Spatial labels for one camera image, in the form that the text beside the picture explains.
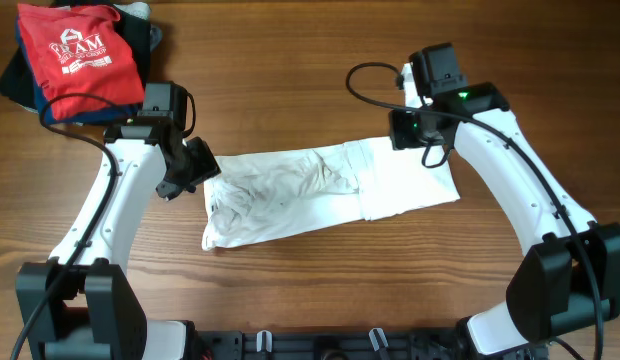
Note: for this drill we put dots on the grey folded garment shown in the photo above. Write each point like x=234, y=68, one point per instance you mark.
x=143, y=11

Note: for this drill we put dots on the navy blue folded garment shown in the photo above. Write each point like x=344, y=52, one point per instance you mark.
x=101, y=116

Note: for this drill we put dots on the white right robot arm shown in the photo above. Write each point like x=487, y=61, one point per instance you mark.
x=569, y=278

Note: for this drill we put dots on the white t-shirt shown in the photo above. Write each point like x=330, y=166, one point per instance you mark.
x=260, y=197

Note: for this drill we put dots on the black folded garment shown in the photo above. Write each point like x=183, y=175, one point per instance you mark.
x=16, y=82

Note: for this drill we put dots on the red folded t-shirt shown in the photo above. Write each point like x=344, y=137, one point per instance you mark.
x=85, y=57

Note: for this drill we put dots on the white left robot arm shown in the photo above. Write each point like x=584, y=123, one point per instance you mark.
x=79, y=304

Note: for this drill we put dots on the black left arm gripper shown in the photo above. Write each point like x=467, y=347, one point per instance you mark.
x=188, y=171

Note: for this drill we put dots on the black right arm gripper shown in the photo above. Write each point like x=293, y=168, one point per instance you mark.
x=403, y=130

